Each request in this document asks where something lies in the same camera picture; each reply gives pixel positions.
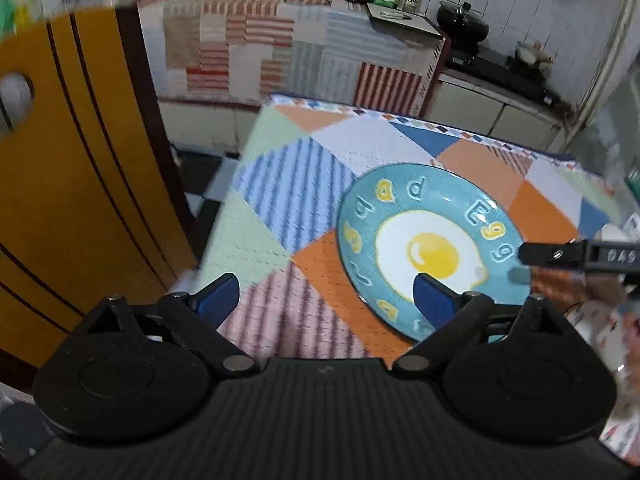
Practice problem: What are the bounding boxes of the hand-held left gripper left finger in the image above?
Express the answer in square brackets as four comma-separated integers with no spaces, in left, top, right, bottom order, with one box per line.
[75,272,261,380]

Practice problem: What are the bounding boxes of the yellow wooden door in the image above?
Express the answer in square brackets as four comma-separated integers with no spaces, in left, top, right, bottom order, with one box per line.
[0,6,198,368]

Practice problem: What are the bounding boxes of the blue plate with egg print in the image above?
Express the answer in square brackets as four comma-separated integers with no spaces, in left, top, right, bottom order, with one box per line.
[336,163,532,344]

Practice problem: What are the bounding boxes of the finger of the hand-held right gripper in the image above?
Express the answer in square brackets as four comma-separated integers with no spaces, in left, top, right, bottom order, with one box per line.
[518,240,591,268]

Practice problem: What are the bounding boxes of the black gas stove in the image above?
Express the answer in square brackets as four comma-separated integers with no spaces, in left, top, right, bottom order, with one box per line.
[445,46,572,107]

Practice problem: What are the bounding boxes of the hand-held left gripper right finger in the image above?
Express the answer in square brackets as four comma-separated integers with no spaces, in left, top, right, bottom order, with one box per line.
[391,273,568,379]

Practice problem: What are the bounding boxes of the striped patchwork cloth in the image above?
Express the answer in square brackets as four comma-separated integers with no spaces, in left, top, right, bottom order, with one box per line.
[137,0,446,111]

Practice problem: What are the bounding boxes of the black cooking pot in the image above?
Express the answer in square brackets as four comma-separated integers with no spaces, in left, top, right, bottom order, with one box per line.
[436,2,491,45]

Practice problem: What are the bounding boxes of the small white pot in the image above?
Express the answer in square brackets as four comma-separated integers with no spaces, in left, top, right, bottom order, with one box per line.
[515,40,554,72]

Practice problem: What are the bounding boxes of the patchwork tablecloth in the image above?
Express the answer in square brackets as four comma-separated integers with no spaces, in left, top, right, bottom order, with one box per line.
[167,94,626,361]

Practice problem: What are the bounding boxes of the grey cutting board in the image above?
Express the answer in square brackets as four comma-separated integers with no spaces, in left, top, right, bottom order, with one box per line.
[366,2,444,37]

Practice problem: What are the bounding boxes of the white counter cabinet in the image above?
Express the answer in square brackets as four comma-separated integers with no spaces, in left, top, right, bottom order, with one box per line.
[427,72,568,153]

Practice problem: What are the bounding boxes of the white patterned bowl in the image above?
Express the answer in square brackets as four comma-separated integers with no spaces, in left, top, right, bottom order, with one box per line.
[564,287,640,463]

